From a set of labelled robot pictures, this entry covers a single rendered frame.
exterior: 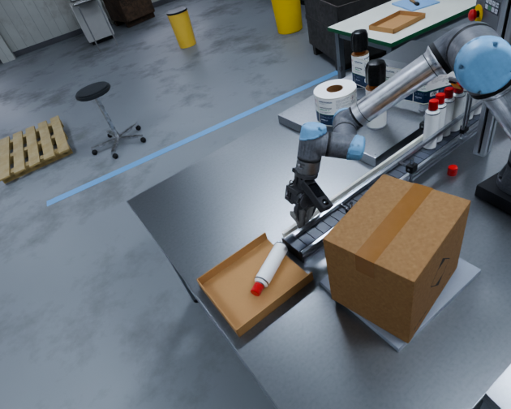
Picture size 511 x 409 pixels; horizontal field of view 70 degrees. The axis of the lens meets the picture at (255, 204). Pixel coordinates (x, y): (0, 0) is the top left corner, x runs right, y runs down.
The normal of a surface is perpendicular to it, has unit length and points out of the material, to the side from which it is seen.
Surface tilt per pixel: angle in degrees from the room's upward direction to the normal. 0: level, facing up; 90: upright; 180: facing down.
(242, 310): 0
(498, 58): 84
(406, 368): 0
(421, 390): 0
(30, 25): 90
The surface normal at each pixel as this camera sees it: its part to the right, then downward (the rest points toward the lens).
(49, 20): 0.45, 0.51
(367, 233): -0.22, -0.73
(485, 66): -0.26, 0.58
